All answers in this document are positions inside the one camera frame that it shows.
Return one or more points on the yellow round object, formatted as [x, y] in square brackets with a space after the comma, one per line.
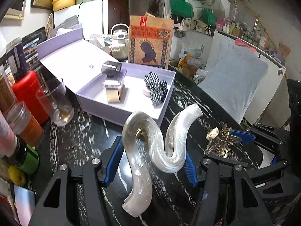
[17, 175]

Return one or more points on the row of bottles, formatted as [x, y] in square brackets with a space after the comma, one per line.
[249, 33]

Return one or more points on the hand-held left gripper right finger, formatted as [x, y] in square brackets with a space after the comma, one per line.
[191, 169]

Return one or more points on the tan cardboard box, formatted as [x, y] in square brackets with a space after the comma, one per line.
[114, 95]

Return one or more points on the pink printed tube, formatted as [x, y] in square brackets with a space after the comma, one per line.
[7, 134]

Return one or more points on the clear jar orange contents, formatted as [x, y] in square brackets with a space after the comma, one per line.
[25, 124]

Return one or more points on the pearl white hair claw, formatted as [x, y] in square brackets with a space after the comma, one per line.
[138, 131]

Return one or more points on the tall jar brown contents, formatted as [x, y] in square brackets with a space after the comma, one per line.
[6, 91]

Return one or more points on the grey cushion on chair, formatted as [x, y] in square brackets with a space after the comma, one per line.
[235, 80]

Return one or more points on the black printed display box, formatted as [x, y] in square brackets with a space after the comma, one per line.
[33, 47]

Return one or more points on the lavender gift box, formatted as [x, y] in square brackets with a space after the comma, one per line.
[70, 68]

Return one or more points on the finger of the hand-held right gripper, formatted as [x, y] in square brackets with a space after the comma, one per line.
[221, 159]
[243, 136]

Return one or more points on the white refrigerator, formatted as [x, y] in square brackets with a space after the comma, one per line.
[91, 16]

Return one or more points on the black polka dot scrunchie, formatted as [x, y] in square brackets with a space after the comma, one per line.
[162, 87]

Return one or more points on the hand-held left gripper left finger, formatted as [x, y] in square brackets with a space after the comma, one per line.
[112, 164]

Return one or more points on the lilac grey box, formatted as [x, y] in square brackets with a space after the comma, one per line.
[24, 202]

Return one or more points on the white teapot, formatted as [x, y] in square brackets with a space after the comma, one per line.
[120, 42]

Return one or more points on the green jar black lid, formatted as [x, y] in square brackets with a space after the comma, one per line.
[30, 162]

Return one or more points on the brown printed paper bag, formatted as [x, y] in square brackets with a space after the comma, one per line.
[150, 51]

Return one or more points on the brown door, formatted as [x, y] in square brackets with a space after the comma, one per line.
[117, 11]

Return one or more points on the clear plastic wrap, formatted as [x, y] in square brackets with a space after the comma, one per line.
[98, 41]

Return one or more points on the grey paper bag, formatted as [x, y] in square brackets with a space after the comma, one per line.
[68, 27]

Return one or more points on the gold flower hair clip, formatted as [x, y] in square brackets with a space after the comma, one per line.
[218, 141]

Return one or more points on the black hanging handbag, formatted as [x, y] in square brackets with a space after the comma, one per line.
[156, 6]

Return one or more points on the red canister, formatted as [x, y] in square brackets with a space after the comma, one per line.
[28, 91]

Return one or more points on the small lavender carton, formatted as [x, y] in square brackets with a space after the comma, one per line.
[115, 81]

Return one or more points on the pile of plastic bags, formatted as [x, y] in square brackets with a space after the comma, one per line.
[188, 63]

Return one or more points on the clear drinking glass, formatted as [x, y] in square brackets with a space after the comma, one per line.
[56, 103]

